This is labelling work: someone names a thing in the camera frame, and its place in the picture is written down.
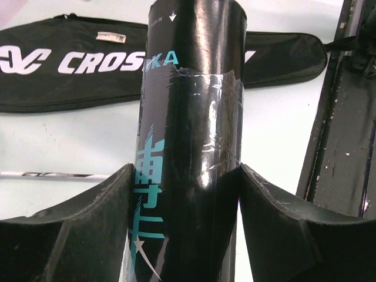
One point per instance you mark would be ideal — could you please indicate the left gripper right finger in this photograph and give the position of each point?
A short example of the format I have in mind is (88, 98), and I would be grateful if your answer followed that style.
(290, 239)

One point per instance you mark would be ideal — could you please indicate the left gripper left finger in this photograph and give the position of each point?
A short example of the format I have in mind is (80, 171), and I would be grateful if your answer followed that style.
(80, 239)

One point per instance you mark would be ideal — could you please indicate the black shuttlecock tube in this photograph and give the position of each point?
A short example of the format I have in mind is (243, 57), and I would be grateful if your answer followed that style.
(182, 219)

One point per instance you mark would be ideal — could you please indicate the left badminton racket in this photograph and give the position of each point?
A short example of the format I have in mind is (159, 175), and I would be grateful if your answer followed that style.
(54, 175)

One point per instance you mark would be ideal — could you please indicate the black racket bag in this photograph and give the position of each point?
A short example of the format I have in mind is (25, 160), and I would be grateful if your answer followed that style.
(71, 62)

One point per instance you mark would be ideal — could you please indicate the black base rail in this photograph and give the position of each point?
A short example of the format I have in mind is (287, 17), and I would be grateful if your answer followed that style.
(339, 167)

